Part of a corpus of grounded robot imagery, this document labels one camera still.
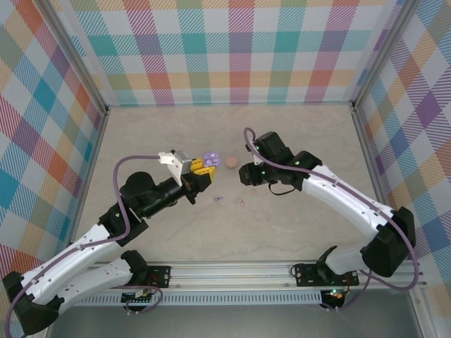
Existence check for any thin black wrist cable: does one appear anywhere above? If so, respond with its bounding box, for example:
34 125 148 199
268 181 299 197

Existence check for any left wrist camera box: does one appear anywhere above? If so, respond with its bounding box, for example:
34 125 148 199
158 149 193 186

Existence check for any slotted grey cable duct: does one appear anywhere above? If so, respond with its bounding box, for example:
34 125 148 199
70 290 323 306

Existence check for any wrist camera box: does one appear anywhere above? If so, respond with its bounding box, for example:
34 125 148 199
158 149 193 186
245 139 264 167

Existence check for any aluminium side rail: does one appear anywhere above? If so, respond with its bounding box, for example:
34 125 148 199
63 107 110 254
352 105 403 261

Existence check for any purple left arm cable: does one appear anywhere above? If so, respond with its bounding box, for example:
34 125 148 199
6 154 163 338

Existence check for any aluminium frame post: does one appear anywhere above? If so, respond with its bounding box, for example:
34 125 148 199
37 0 109 116
351 0 419 111

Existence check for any left electronics board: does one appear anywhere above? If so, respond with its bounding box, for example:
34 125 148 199
121 288 158 306

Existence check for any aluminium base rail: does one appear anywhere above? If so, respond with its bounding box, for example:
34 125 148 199
80 259 428 292

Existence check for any electronics board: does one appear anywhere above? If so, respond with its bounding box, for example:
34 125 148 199
121 288 158 306
323 287 348 301

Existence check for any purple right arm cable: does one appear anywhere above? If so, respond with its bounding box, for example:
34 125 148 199
242 127 421 313

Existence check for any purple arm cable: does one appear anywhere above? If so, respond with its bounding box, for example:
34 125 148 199
6 154 163 338
242 127 421 313

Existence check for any purple earbud charging case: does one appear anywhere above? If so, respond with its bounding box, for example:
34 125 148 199
202 151 221 168

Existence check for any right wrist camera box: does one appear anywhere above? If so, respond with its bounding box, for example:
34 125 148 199
245 139 264 167

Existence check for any right electronics board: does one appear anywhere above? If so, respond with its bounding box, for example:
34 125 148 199
323 287 348 301

